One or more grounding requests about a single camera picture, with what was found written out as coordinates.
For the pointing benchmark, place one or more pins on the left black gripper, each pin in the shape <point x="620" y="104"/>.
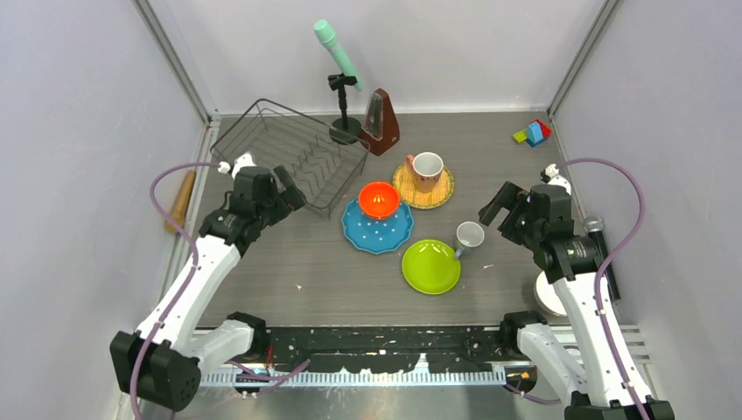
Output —
<point x="290" y="195"/>

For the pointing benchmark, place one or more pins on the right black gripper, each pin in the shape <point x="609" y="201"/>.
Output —
<point x="514" y="198"/>

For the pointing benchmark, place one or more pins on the black wire dish rack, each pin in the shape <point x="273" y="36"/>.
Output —
<point x="321" y="160"/>

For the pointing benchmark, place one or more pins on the orange bowl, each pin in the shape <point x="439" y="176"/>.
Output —
<point x="379" y="200"/>

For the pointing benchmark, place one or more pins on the pink ceramic mug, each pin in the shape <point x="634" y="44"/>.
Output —
<point x="427" y="168"/>

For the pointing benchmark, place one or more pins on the white bowl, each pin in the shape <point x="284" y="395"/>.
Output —
<point x="546" y="297"/>

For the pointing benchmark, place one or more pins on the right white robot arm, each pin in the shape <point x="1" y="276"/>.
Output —
<point x="602" y="382"/>

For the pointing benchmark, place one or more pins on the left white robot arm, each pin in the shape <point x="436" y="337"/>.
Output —
<point x="161" y="362"/>

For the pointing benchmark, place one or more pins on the grey mug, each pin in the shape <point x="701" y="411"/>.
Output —
<point x="468" y="236"/>

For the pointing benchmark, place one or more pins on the colourful toy blocks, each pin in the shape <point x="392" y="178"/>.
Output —
<point x="537" y="132"/>

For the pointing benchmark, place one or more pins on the black microphone stand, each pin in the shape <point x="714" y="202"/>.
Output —
<point x="344" y="130"/>

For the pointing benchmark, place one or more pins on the black handheld microphone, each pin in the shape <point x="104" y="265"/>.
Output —
<point x="594" y="228"/>

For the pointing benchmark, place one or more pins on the blue dotted plate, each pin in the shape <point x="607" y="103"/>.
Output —
<point x="377" y="236"/>

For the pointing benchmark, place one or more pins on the green plate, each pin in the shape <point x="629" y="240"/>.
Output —
<point x="431" y="267"/>

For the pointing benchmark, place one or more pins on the woven bamboo coaster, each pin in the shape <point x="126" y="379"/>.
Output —
<point x="402" y="180"/>

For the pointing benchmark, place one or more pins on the brown wooden metronome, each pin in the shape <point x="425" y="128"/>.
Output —
<point x="380" y="129"/>

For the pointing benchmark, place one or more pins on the wooden rolling pin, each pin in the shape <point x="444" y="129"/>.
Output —
<point x="181" y="203"/>

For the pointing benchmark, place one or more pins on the mint green microphone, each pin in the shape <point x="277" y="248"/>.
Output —
<point x="329" y="39"/>

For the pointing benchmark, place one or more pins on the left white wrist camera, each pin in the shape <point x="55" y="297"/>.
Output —
<point x="232" y="169"/>

